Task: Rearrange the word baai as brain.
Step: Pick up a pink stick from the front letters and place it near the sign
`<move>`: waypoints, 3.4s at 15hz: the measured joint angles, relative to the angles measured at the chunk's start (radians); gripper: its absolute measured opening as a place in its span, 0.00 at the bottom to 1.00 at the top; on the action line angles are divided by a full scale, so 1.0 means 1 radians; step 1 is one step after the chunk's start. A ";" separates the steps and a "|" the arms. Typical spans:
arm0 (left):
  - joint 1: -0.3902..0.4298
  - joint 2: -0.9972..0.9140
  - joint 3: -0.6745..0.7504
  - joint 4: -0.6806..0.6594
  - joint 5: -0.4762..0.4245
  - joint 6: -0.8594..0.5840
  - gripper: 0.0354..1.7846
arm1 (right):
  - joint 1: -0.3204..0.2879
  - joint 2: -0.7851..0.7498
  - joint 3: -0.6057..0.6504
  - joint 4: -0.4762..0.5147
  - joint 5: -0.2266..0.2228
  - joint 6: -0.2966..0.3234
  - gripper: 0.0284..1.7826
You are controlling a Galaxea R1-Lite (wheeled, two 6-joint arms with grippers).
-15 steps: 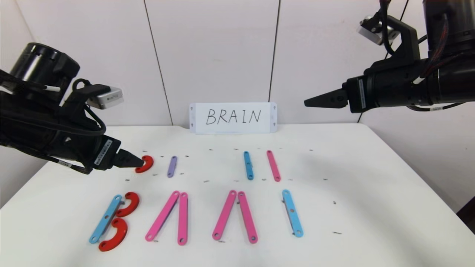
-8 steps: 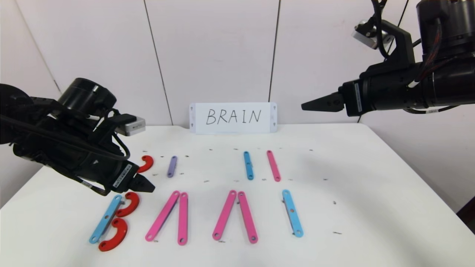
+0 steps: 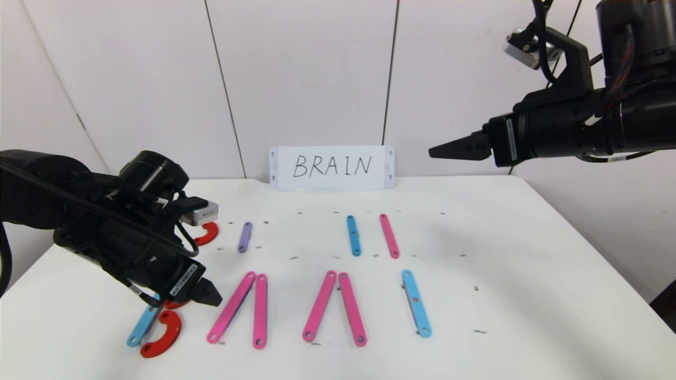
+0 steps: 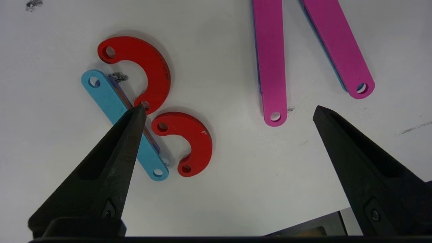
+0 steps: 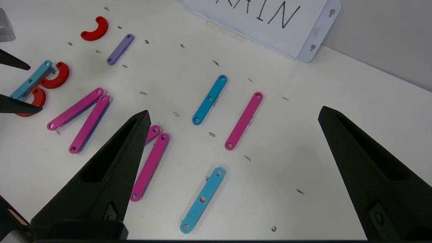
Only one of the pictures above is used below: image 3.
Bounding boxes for black right camera bracket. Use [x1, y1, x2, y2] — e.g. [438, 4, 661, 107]
[528, 26, 595, 98]

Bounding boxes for long pink bar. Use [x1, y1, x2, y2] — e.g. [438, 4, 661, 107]
[252, 273, 268, 349]
[302, 270, 337, 342]
[206, 271, 257, 344]
[338, 272, 368, 347]

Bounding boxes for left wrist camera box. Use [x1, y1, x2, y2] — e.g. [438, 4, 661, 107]
[180, 201, 219, 226]

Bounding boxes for short pink bar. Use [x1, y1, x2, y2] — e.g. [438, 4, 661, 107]
[379, 214, 400, 259]

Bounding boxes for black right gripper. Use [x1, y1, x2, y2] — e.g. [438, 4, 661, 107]
[428, 97, 611, 167]

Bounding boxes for white BRAIN sign card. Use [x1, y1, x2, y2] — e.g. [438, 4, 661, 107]
[270, 146, 395, 192]

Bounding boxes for long light blue bar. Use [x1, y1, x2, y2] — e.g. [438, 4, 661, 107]
[401, 270, 432, 338]
[127, 305, 161, 347]

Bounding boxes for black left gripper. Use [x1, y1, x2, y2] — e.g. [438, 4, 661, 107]
[116, 232, 223, 307]

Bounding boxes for black cable with white label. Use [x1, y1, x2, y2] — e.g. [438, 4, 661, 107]
[576, 150, 656, 163]

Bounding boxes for black right camera cable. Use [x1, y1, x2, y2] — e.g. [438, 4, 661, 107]
[532, 0, 560, 88]

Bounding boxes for small red curved piece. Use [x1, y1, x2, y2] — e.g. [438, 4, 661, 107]
[194, 222, 219, 246]

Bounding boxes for short dark blue bar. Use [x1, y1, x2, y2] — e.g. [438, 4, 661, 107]
[346, 215, 362, 257]

